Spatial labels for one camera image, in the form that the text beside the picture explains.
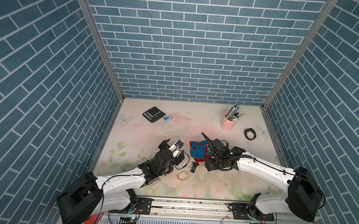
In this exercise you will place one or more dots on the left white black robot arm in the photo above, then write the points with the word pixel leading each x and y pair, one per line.
pixel 91 195

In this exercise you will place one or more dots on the pink pen holder cup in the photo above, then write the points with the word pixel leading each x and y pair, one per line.
pixel 227 124

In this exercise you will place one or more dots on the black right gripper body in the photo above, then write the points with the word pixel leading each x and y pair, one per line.
pixel 213 163

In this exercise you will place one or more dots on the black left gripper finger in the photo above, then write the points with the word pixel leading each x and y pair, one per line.
pixel 164 145
pixel 179 157

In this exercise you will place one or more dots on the gold watch right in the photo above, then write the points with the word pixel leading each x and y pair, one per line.
pixel 183 176

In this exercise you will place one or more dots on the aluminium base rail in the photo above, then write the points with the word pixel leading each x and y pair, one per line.
pixel 161 210

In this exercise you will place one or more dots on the red blue towel cloth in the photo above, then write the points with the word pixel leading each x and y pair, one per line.
pixel 199 150

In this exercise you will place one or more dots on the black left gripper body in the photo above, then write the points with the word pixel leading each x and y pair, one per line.
pixel 173 161

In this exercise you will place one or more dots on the red box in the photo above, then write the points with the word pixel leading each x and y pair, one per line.
pixel 93 219

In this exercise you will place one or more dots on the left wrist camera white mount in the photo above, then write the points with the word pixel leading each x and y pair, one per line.
pixel 176 147

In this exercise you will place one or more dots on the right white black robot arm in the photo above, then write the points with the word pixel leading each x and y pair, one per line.
pixel 299 193

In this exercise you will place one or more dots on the pens in cup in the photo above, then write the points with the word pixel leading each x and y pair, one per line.
pixel 234 113

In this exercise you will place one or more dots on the light blue stapler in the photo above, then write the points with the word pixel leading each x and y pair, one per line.
pixel 167 118

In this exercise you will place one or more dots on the black desktop calculator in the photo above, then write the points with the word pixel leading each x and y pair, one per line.
pixel 153 114

